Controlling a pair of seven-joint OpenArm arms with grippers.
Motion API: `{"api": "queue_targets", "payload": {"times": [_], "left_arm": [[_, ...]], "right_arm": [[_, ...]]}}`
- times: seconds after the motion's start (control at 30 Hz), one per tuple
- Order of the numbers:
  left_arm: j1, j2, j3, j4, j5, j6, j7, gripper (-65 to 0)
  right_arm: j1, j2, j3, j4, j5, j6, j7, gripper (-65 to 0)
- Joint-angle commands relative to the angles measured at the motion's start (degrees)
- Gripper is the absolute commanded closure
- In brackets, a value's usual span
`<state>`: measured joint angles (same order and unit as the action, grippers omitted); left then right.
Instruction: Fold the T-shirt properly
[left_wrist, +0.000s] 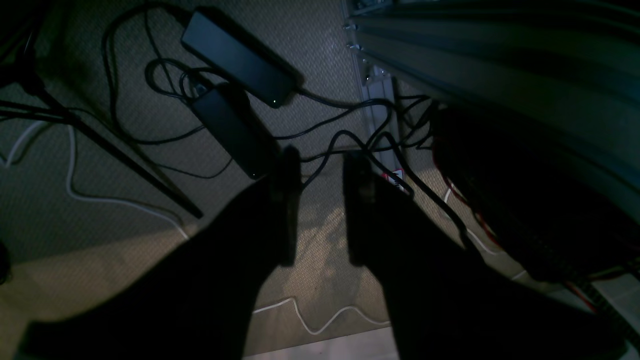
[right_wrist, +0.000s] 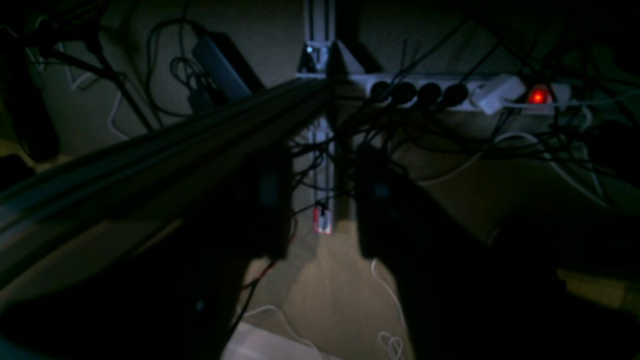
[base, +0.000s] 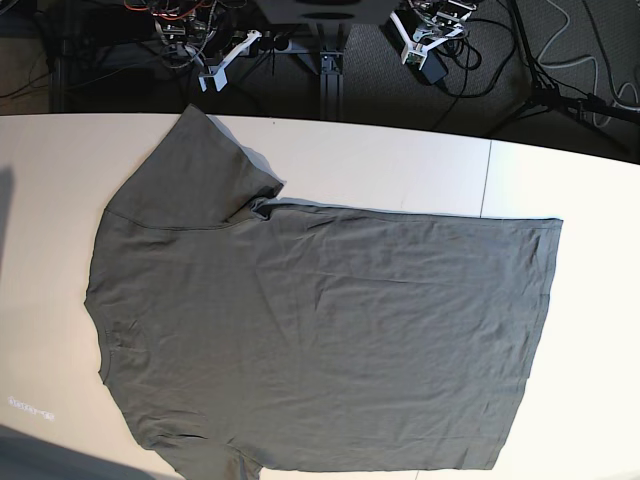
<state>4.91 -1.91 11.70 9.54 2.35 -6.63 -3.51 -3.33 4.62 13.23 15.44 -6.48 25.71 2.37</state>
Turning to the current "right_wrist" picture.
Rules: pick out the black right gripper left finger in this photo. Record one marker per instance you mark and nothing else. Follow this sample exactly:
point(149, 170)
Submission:
point(254, 221)

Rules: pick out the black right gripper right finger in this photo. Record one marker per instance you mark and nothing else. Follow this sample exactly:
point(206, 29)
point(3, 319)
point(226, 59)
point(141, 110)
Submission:
point(461, 299)

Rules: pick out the black power adapter brick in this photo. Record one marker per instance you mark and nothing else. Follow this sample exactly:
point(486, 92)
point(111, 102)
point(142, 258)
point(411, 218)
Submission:
point(228, 69)

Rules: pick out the white power strip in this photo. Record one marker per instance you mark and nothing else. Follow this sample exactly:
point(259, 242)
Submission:
point(449, 93)

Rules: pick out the white plug adapter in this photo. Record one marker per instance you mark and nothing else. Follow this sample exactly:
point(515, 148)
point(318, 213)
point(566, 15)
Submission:
point(491, 97)

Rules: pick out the aluminium table frame post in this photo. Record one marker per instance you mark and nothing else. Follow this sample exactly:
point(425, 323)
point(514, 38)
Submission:
point(320, 62)

